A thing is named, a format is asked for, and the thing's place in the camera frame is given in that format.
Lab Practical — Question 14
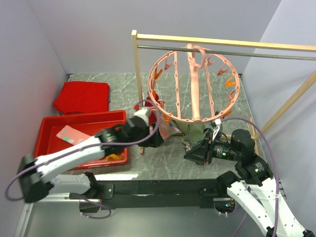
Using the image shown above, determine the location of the pink round clip hanger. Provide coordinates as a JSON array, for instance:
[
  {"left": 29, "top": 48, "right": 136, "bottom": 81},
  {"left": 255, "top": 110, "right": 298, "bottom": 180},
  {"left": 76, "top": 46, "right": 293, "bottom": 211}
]
[{"left": 148, "top": 44, "right": 240, "bottom": 123}]

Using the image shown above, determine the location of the olive green sock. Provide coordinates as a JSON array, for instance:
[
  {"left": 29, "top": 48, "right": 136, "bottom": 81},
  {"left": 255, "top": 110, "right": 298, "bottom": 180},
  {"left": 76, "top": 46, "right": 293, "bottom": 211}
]
[{"left": 172, "top": 121, "right": 212, "bottom": 152}]

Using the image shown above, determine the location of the mustard yellow sock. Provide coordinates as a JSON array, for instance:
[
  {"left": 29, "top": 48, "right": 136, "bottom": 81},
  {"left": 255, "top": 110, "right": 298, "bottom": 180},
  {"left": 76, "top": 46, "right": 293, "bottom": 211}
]
[{"left": 99, "top": 154, "right": 123, "bottom": 162}]

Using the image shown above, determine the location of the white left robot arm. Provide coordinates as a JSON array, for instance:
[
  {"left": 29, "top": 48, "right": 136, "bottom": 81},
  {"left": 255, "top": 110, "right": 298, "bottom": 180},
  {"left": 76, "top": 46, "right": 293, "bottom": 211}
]
[{"left": 17, "top": 116, "right": 163, "bottom": 203}]

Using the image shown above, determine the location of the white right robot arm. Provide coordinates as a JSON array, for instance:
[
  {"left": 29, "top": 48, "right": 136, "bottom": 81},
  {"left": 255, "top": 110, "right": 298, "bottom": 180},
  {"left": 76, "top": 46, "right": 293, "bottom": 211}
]
[{"left": 182, "top": 129, "right": 314, "bottom": 237}]

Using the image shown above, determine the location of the folded red cloth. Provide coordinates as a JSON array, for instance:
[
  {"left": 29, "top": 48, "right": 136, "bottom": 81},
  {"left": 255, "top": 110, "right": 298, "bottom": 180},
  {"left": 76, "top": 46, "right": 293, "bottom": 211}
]
[{"left": 53, "top": 81, "right": 110, "bottom": 115}]

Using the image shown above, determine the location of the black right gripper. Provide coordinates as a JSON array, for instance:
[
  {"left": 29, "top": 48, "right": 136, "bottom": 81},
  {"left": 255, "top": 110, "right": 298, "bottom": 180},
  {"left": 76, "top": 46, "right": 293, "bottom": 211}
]
[{"left": 183, "top": 131, "right": 240, "bottom": 163}]

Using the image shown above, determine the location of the pink patterned sock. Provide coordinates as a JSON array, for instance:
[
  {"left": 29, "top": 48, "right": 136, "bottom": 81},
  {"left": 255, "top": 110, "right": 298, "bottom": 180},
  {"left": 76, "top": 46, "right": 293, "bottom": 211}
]
[
  {"left": 56, "top": 125, "right": 90, "bottom": 145},
  {"left": 158, "top": 116, "right": 180, "bottom": 141}
]

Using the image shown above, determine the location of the wooden clothes rack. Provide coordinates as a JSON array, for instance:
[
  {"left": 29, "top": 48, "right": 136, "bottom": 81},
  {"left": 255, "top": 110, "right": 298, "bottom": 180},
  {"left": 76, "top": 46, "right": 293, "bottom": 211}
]
[{"left": 130, "top": 29, "right": 316, "bottom": 156}]

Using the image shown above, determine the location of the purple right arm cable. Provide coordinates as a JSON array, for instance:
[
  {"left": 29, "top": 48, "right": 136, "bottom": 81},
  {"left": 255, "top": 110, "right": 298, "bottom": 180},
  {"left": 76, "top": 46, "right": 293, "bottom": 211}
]
[{"left": 221, "top": 117, "right": 281, "bottom": 237}]

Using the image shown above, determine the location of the dark red sock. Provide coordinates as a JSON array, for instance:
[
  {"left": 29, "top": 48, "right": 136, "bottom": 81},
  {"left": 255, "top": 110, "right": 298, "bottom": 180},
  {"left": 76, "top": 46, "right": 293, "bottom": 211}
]
[{"left": 144, "top": 90, "right": 161, "bottom": 128}]

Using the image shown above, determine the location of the red plastic bin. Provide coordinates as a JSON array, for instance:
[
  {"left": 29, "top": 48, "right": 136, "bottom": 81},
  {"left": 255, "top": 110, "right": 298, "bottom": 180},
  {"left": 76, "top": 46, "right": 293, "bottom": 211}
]
[{"left": 34, "top": 110, "right": 126, "bottom": 157}]

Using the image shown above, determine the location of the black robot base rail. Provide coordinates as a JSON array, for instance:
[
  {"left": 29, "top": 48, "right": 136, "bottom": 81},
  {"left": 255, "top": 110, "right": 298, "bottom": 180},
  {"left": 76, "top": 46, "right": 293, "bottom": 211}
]
[{"left": 83, "top": 179, "right": 229, "bottom": 209}]

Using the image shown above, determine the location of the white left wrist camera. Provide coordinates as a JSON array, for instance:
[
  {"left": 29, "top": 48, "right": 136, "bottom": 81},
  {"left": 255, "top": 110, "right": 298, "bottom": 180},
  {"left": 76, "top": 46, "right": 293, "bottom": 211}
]
[{"left": 133, "top": 107, "right": 152, "bottom": 126}]

